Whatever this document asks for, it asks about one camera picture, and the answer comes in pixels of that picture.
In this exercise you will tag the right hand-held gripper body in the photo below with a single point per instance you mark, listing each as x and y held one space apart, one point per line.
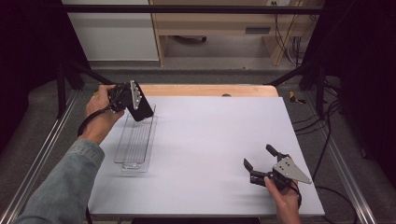
285 174

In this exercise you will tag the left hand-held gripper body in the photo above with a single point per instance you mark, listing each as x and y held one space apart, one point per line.
123 96

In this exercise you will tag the black phone case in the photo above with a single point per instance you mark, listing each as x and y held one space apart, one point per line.
144 110

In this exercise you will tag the clear plastic tray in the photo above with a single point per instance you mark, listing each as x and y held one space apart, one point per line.
135 143

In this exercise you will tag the person's right hand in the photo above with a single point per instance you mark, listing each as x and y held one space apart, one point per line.
285 202

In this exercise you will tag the person's left hand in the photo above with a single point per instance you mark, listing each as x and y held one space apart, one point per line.
99 121

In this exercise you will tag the yellow black tape strip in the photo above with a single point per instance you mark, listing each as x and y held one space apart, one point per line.
294 98

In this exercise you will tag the white cabinet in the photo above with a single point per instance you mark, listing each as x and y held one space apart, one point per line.
115 34

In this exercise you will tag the wooden table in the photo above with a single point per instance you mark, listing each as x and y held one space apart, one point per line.
202 90

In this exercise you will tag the dark curtain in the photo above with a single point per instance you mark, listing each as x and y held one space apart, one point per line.
28 62
367 77

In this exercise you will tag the light wooden desk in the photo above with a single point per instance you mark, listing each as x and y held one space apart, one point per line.
214 21

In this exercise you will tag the black frame brace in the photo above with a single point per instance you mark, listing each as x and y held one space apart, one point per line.
93 74
289 74

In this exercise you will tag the aluminium rail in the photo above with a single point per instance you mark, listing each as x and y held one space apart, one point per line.
40 155
342 168

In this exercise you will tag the black horizontal frame bar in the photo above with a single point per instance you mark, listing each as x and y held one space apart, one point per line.
186 9

